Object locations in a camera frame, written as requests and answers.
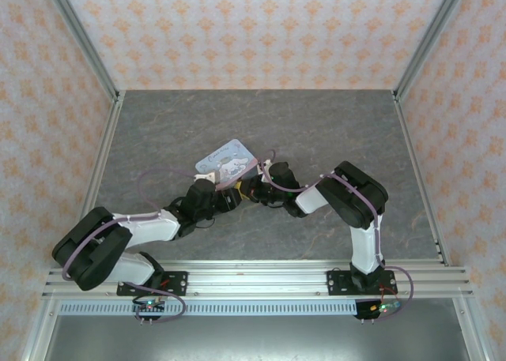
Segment blue cartoon tin box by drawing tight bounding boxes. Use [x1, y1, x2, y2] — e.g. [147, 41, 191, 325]
[194, 138, 259, 182]

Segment small circuit board with LEDs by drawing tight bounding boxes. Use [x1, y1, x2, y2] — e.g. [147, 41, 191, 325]
[369, 301, 402, 314]
[132, 297, 167, 313]

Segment grey metal panel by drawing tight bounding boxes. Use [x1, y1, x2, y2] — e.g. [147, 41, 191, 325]
[42, 315, 472, 361]

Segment purple cable along left arm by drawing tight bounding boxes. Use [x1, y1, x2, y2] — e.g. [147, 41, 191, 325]
[62, 167, 198, 281]

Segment purple cable along arm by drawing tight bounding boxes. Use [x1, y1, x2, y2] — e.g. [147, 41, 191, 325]
[62, 167, 198, 281]
[256, 149, 385, 268]

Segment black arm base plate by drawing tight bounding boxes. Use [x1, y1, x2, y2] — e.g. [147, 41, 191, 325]
[327, 269, 397, 297]
[116, 271, 189, 298]

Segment aluminium mounting rail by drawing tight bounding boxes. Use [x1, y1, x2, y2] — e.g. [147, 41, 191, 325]
[41, 259, 474, 299]

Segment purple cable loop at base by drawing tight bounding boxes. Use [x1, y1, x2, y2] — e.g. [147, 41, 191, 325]
[371, 264, 416, 323]
[133, 281, 188, 325]

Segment aluminium table side rail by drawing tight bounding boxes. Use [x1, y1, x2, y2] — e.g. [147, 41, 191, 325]
[21, 91, 127, 361]
[391, 90, 489, 361]

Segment slotted grey cable duct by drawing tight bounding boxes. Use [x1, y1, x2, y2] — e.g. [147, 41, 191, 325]
[59, 300, 359, 317]

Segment purple cable along right arm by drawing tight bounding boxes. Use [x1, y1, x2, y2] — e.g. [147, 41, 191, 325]
[256, 149, 385, 268]

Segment aluminium corner post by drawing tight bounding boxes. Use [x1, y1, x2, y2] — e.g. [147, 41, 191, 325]
[41, 0, 122, 98]
[394, 0, 472, 98]

